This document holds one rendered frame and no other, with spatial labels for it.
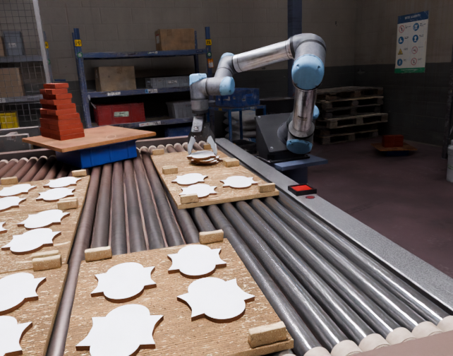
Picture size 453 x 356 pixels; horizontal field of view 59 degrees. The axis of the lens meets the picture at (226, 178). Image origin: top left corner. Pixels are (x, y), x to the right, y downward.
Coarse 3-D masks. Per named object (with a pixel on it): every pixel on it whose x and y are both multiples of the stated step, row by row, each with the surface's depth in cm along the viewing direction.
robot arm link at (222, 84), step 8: (216, 72) 172; (224, 72) 169; (208, 80) 168; (216, 80) 167; (224, 80) 166; (232, 80) 168; (208, 88) 168; (216, 88) 167; (224, 88) 166; (232, 88) 168
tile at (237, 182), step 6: (222, 180) 148; (228, 180) 148; (234, 180) 147; (240, 180) 147; (246, 180) 147; (252, 180) 146; (228, 186) 142; (234, 186) 140; (240, 186) 139; (246, 186) 140
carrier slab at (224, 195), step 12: (216, 168) 169; (228, 168) 168; (240, 168) 168; (168, 180) 155; (204, 180) 152; (216, 180) 152; (180, 192) 139; (228, 192) 136; (240, 192) 136; (252, 192) 135; (264, 192) 135; (276, 192) 135; (180, 204) 127; (192, 204) 128; (204, 204) 129
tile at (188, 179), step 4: (176, 176) 157; (180, 176) 157; (184, 176) 157; (188, 176) 156; (192, 176) 156; (196, 176) 156; (200, 176) 155; (204, 176) 155; (176, 180) 151; (180, 180) 151; (184, 180) 151; (188, 180) 150; (192, 180) 150; (196, 180) 150; (200, 180) 150; (180, 184) 147; (184, 184) 146; (188, 184) 146; (192, 184) 147
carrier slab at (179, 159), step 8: (184, 152) 206; (192, 152) 205; (152, 160) 192; (160, 160) 189; (168, 160) 188; (176, 160) 187; (184, 160) 187; (160, 168) 174; (184, 168) 172; (192, 168) 172; (200, 168) 171; (208, 168) 170; (160, 176) 165
